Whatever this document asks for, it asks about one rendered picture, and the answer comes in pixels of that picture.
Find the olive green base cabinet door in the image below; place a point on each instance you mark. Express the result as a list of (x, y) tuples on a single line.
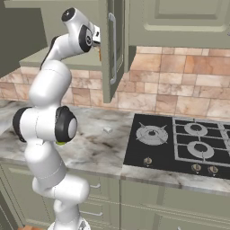
[(18, 194), (173, 209)]

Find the olive green drawer front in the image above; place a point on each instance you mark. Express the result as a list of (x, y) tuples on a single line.
[(104, 217), (104, 187)]

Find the olive green wall cabinet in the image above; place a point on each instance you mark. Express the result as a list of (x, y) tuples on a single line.
[(81, 60)]

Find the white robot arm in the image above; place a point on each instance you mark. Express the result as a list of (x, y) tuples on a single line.
[(49, 86)]

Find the brass hob knob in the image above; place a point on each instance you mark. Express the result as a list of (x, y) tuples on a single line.
[(147, 161), (213, 170), (196, 168)]

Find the black gas hob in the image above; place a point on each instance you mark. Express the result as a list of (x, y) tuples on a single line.
[(155, 149)]

